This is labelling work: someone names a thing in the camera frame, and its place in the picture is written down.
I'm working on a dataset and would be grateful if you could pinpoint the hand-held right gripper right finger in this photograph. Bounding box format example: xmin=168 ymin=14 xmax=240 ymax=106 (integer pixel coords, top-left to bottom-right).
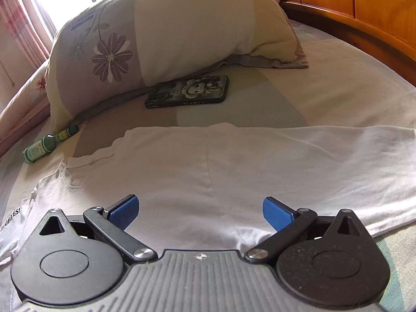
xmin=244 ymin=197 xmax=369 ymax=264

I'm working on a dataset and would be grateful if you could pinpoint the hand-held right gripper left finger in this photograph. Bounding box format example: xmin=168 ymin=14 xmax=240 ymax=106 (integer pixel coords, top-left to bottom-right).
xmin=39 ymin=194 xmax=158 ymax=264

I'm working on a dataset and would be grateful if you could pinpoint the white t-shirt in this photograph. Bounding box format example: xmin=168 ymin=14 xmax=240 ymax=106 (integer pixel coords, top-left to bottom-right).
xmin=0 ymin=123 xmax=416 ymax=269

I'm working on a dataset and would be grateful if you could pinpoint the green glass bottle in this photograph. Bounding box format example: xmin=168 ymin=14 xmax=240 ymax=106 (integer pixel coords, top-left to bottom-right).
xmin=22 ymin=124 xmax=80 ymax=164

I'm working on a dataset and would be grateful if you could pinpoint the phone with cartoon case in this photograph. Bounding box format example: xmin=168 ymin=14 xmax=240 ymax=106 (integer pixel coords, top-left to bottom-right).
xmin=145 ymin=75 xmax=229 ymax=109

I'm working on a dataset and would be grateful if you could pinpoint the folded pink floral quilt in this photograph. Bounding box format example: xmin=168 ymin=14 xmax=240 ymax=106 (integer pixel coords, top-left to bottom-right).
xmin=0 ymin=62 xmax=54 ymax=160

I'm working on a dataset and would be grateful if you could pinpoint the floral pillow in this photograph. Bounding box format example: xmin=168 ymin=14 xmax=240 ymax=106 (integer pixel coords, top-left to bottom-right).
xmin=47 ymin=0 xmax=309 ymax=131

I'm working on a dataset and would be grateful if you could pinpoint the pink checked curtain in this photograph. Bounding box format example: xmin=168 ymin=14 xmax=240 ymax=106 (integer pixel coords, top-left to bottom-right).
xmin=0 ymin=0 xmax=53 ymax=69

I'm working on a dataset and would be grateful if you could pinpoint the wooden headboard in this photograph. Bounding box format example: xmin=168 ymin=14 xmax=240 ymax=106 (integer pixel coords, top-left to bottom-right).
xmin=260 ymin=0 xmax=416 ymax=87

